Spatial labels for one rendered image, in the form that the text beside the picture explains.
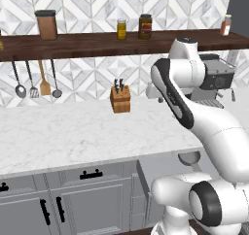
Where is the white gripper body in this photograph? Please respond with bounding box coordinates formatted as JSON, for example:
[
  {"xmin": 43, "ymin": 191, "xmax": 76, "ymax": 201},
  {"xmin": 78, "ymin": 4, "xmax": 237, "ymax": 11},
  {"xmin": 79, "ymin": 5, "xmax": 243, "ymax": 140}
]
[{"xmin": 145, "ymin": 82, "xmax": 164, "ymax": 101}]

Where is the grey measuring cup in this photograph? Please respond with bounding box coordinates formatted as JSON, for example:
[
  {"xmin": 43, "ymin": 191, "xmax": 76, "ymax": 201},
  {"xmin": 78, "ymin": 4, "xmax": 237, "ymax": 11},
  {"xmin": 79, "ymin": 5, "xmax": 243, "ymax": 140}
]
[{"xmin": 177, "ymin": 151, "xmax": 202, "ymax": 173}]

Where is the grey drawer front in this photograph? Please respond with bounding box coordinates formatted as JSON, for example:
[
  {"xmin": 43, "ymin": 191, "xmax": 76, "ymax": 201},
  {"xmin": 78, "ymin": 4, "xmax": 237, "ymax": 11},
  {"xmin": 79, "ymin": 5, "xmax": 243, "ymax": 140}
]
[
  {"xmin": 58, "ymin": 162, "xmax": 132, "ymax": 185},
  {"xmin": 0, "ymin": 175, "xmax": 45, "ymax": 202}
]

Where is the open grey drawer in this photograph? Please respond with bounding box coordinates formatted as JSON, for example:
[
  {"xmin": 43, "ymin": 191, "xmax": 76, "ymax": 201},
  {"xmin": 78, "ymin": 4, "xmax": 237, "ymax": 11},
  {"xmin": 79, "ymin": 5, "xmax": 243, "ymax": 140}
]
[{"xmin": 135, "ymin": 150, "xmax": 222, "ymax": 232}]

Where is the wooden knife block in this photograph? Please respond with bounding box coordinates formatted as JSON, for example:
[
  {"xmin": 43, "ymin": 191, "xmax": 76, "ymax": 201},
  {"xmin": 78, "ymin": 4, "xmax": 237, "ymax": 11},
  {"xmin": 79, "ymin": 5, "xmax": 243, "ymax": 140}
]
[{"xmin": 109, "ymin": 78, "xmax": 132, "ymax": 115}]

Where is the dark jar with red label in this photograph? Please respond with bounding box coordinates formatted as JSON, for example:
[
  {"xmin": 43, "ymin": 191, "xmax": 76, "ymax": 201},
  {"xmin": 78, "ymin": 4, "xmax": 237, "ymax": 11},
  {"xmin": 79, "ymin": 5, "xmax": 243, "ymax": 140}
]
[{"xmin": 137, "ymin": 14, "xmax": 154, "ymax": 41}]

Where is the black and silver coffee machine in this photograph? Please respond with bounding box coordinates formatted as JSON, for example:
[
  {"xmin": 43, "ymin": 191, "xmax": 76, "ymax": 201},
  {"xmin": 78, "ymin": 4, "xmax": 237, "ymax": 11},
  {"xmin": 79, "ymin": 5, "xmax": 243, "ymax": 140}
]
[{"xmin": 190, "ymin": 52, "xmax": 237, "ymax": 110}]

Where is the yellow jar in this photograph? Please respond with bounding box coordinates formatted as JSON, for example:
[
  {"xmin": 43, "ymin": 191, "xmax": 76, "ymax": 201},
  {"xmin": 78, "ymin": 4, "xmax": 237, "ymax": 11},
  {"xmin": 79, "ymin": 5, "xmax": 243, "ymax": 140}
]
[{"xmin": 116, "ymin": 18, "xmax": 127, "ymax": 41}]

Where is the metal hanging ladle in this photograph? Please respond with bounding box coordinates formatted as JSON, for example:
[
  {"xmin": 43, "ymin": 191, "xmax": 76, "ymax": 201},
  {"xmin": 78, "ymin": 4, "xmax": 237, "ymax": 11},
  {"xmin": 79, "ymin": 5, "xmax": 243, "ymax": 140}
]
[{"xmin": 50, "ymin": 58, "xmax": 63, "ymax": 99}]

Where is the red spice bottle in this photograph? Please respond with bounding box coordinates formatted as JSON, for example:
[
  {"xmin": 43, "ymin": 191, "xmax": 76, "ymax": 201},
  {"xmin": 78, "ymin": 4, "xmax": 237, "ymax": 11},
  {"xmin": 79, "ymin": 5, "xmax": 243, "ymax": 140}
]
[{"xmin": 220, "ymin": 14, "xmax": 233, "ymax": 37}]

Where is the wooden spatula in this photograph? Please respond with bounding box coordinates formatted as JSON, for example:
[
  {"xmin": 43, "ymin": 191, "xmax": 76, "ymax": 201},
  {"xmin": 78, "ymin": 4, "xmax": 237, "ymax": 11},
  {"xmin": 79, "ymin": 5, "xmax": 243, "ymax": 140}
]
[{"xmin": 37, "ymin": 59, "xmax": 53, "ymax": 97}]

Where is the metal slotted spatula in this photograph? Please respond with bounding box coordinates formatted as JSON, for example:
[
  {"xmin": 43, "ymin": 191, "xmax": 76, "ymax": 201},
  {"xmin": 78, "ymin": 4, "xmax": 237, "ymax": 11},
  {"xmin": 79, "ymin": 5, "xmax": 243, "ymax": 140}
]
[{"xmin": 24, "ymin": 60, "xmax": 41, "ymax": 99}]

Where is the brown canister with dark lid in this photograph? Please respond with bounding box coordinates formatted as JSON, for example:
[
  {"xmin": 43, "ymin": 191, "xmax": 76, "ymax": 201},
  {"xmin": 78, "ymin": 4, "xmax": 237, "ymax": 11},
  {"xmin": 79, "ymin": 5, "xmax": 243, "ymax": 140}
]
[{"xmin": 34, "ymin": 9, "xmax": 59, "ymax": 41}]

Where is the metal hanging spoon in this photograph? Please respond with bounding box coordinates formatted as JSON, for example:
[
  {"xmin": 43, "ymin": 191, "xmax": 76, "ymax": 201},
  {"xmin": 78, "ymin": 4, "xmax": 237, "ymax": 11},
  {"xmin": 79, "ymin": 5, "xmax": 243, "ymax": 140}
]
[{"xmin": 11, "ymin": 60, "xmax": 28, "ymax": 100}]

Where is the grey cupboard door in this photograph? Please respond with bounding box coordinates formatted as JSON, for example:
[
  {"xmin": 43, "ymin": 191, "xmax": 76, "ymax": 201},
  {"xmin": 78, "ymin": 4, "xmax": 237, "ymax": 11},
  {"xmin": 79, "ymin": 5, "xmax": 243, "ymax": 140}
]
[
  {"xmin": 0, "ymin": 193, "xmax": 54, "ymax": 235},
  {"xmin": 51, "ymin": 179, "xmax": 132, "ymax": 235}
]

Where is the dark wooden wall shelf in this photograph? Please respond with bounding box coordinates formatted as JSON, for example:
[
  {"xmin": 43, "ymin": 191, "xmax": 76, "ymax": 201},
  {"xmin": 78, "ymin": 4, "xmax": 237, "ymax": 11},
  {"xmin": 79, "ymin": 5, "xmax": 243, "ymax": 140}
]
[{"xmin": 0, "ymin": 28, "xmax": 249, "ymax": 63}]

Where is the black cupboard door handle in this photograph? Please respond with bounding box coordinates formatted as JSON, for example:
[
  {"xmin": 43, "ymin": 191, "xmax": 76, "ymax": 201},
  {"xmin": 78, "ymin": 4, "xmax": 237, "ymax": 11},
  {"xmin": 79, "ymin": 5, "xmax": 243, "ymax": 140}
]
[
  {"xmin": 39, "ymin": 198, "xmax": 52, "ymax": 226},
  {"xmin": 55, "ymin": 196, "xmax": 66, "ymax": 224}
]

